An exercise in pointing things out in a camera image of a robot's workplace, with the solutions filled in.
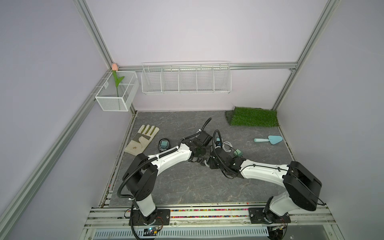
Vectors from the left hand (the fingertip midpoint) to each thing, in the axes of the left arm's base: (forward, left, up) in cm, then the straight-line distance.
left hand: (207, 153), depth 86 cm
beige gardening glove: (+16, +45, -10) cm, 49 cm away
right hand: (-2, -2, -3) cm, 4 cm away
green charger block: (+4, -21, -9) cm, 23 cm away
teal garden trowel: (+12, -48, -9) cm, 50 cm away
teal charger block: (+12, +27, -6) cm, 30 cm away
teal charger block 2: (-1, -6, +11) cm, 13 cm away
